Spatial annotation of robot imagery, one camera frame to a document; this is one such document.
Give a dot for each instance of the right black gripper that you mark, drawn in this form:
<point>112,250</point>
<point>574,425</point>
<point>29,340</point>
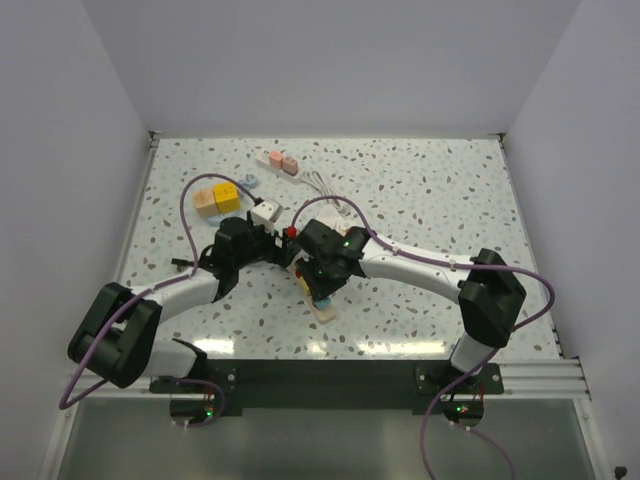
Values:
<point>320,290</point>

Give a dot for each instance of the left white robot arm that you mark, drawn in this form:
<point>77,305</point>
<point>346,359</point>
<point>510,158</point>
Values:
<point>119,329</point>

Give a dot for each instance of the beige cube socket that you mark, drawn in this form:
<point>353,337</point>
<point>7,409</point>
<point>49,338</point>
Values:
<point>204,203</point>

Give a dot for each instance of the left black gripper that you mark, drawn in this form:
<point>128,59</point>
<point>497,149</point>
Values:
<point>276,255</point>

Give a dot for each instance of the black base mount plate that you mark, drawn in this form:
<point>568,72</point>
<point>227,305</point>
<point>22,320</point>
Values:
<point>233,386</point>

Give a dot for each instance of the light blue round base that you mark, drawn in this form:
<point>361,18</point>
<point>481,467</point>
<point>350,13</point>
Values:
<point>215,220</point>

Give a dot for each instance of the wooden power strip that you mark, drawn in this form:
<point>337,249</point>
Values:
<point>322,316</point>

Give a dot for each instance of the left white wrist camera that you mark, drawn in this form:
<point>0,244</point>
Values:
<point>269,211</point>

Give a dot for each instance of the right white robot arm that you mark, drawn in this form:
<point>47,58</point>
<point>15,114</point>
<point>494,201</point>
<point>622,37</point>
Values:
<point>488,294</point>

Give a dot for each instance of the white triangular power strip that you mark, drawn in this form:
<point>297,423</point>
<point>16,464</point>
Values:
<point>329,216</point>

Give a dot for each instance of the yellow cube socket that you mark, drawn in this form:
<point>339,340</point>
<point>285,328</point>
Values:
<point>226,197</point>

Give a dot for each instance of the teal plug adapter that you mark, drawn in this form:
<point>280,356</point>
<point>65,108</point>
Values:
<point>323,304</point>

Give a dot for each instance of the pink plug adapter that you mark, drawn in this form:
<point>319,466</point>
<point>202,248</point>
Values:
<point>275,159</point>

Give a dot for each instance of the brown-pink plug adapter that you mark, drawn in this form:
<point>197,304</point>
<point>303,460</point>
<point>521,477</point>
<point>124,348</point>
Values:
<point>290,166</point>

